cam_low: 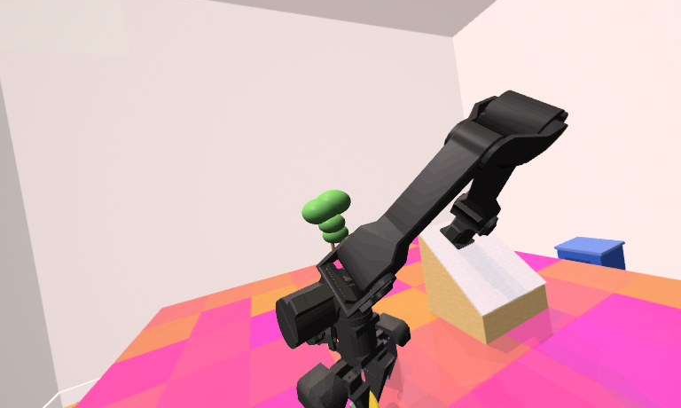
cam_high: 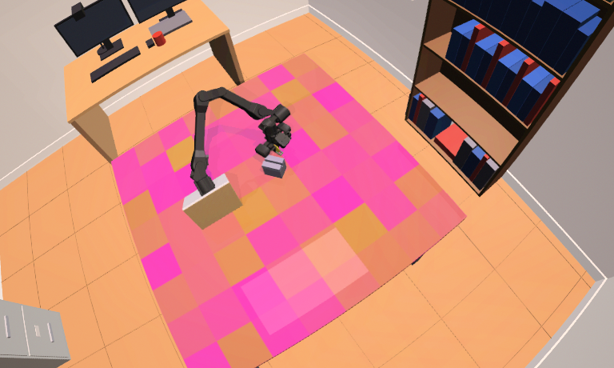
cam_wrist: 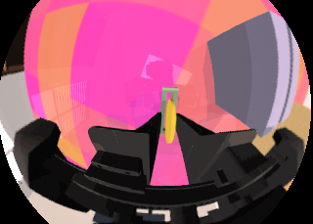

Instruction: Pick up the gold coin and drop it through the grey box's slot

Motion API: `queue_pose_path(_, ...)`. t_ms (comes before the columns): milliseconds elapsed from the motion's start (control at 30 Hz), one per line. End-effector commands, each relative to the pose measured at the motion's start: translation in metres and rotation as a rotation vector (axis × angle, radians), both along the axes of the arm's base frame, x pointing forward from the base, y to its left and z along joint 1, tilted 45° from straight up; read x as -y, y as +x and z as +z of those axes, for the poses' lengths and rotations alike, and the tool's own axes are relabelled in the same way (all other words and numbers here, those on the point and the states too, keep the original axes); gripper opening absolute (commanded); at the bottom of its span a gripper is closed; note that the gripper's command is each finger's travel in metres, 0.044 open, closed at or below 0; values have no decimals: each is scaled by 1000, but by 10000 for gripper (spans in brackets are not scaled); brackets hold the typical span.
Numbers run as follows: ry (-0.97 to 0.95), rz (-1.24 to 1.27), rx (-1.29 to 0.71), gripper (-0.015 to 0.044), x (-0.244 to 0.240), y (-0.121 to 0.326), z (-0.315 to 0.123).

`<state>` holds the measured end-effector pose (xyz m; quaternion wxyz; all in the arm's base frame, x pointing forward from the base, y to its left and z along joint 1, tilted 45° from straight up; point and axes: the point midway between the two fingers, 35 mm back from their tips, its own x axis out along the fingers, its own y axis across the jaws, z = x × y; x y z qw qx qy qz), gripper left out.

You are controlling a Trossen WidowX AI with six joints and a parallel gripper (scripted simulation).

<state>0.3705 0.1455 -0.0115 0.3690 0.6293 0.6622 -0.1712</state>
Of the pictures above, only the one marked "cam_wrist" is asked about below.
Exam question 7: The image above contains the grey box wall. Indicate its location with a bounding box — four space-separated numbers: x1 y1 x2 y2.
206 23 253 125

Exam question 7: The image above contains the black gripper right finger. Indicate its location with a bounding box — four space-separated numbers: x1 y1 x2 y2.
176 113 257 185

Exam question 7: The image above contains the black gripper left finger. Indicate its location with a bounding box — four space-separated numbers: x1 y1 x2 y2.
87 112 161 185

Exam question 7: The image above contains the gold coin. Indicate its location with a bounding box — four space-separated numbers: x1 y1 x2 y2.
164 100 176 143

